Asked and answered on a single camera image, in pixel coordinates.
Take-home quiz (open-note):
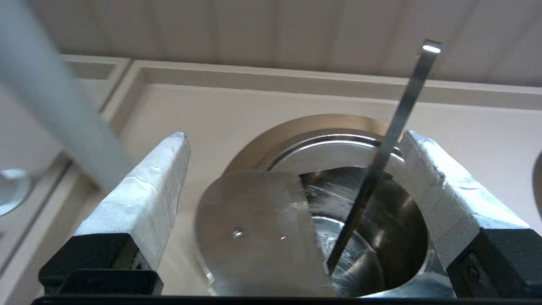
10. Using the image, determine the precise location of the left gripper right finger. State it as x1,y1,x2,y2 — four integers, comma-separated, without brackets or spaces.
399,130,542,299

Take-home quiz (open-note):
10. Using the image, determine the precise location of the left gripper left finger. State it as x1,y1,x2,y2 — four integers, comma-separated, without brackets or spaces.
39,131,191,296

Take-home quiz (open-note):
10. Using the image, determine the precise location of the steel ladle handle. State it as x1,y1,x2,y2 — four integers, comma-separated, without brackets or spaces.
326,39,443,275

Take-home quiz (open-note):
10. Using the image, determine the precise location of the steel pot lid black knob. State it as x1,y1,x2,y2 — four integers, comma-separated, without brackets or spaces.
194,169,336,298

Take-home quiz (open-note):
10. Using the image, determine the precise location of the grey white slanted pole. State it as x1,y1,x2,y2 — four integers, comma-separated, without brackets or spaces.
0,0,133,192

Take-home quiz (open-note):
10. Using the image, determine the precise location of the white pole base ring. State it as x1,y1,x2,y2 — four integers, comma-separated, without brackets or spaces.
0,169,33,217

